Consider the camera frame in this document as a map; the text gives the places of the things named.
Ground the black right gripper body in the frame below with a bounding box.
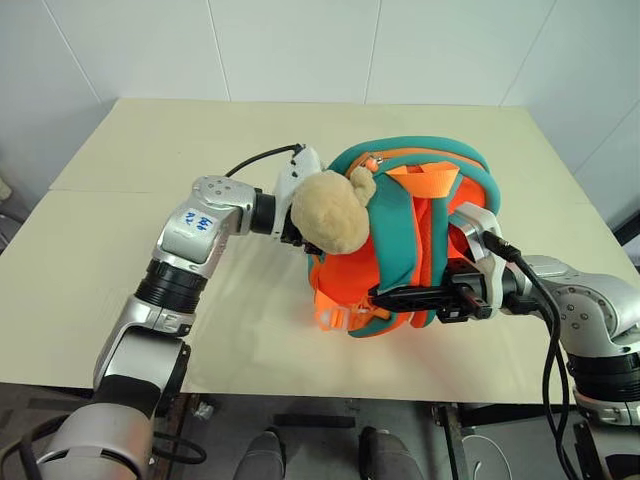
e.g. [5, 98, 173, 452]
[435, 272, 494, 325]

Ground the orange and teal backpack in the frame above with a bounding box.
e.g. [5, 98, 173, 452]
[305, 139, 502, 340]

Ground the beige and dark clutter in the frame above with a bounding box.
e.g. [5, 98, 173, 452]
[0, 172, 31, 256]

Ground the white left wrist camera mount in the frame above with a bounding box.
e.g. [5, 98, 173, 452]
[272, 144, 329, 207]

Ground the beige plush toy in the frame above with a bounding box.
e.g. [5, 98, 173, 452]
[289, 165, 378, 254]

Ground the black table frame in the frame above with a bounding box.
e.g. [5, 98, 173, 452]
[430, 398, 576, 480]

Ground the black looped floor cable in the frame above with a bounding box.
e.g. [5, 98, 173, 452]
[152, 433, 208, 465]

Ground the black flat bar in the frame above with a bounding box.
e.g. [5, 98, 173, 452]
[273, 412, 357, 430]

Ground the dark object at wall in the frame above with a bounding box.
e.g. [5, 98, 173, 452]
[613, 197, 640, 274]

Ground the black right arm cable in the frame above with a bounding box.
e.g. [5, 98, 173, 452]
[482, 230, 584, 480]

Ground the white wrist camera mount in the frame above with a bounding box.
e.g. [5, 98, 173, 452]
[272, 144, 329, 207]
[448, 201, 507, 321]

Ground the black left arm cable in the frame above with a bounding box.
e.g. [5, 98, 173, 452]
[223, 143, 308, 179]

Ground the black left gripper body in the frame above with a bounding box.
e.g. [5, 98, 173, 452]
[279, 212, 310, 249]

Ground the dark grey rounded shape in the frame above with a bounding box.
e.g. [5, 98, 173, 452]
[358, 425, 417, 480]
[243, 429, 288, 480]

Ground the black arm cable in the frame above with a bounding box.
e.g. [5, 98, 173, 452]
[223, 143, 308, 179]
[482, 230, 584, 480]

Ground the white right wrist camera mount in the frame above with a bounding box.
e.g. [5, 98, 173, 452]
[448, 201, 507, 321]

